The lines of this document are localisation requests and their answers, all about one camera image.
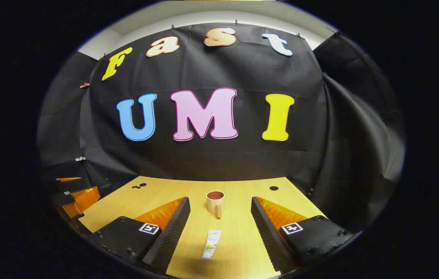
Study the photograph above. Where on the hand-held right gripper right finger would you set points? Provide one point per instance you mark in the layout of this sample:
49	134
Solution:
268	232

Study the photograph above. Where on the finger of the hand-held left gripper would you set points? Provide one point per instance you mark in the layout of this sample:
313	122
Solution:
83	199
68	179

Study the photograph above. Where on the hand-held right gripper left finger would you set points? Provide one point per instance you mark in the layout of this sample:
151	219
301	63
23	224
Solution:
173	232

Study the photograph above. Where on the white toothpaste tube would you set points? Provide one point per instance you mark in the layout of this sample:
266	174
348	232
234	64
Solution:
211	244

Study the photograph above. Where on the beige cup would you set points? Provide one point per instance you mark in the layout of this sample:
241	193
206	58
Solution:
215	203

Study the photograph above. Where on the wooden desktop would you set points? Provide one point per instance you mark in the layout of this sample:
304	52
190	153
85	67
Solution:
239	232

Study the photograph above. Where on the silver cloth clip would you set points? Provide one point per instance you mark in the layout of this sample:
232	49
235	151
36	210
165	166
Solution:
80	158

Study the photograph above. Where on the black backdrop cloth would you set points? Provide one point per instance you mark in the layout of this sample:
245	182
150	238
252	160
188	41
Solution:
242	162

